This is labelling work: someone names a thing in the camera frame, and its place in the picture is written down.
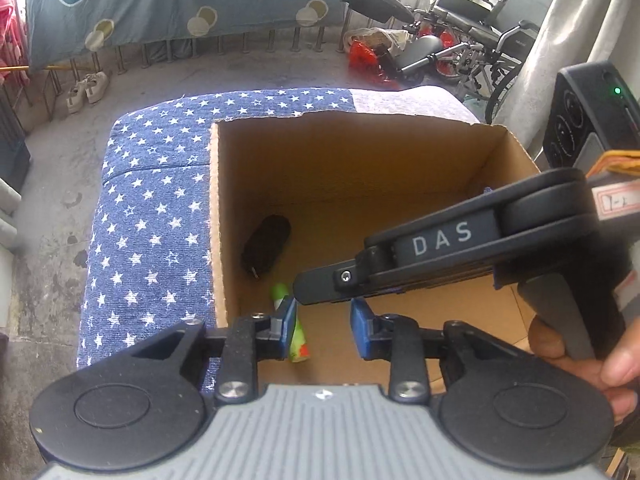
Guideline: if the blue star-print sofa cover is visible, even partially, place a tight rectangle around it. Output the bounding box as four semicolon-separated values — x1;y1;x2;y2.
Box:
75;86;482;397

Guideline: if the green and red tube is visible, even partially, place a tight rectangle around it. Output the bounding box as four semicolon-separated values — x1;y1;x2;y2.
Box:
270;282;310;364

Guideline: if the red plastic bag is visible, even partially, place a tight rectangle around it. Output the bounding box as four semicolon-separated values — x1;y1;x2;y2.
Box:
348;40;397;87

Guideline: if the blue sheet with circles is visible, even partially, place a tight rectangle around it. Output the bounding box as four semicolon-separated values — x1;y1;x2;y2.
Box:
25;0;354;67

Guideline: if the large cardboard box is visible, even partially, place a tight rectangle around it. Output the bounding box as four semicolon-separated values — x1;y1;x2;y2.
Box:
209;110;543;397

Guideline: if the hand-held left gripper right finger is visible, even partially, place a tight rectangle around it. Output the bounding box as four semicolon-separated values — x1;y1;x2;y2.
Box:
350;298;538;406

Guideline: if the black handled tool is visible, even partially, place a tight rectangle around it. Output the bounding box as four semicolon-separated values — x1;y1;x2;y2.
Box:
240;214;292;279

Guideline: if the yellow pole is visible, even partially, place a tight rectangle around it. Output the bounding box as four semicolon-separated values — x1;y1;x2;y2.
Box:
0;62;77;74

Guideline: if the white shoe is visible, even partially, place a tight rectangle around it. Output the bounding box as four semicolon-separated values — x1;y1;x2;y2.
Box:
66;80;89;114
85;71;110;105

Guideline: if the pink hanging cloth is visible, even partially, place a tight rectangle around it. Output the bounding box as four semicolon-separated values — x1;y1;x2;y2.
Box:
0;0;27;82

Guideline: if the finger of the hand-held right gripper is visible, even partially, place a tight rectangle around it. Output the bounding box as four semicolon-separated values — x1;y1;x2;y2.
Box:
292;246;397;307

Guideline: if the metal balcony railing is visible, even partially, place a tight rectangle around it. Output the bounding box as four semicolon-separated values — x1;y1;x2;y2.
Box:
0;0;481;123

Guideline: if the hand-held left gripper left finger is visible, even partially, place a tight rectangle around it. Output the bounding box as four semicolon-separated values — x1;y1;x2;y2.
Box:
114;296;299;407

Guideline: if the white curtain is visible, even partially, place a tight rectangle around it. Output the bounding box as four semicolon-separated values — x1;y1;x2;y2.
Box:
517;0;640;127

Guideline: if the person's right hand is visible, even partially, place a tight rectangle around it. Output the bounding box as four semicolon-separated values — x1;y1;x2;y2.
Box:
527;317;640;428

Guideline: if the black and silver wheelchair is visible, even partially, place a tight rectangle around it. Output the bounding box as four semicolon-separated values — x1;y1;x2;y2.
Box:
430;0;557;122

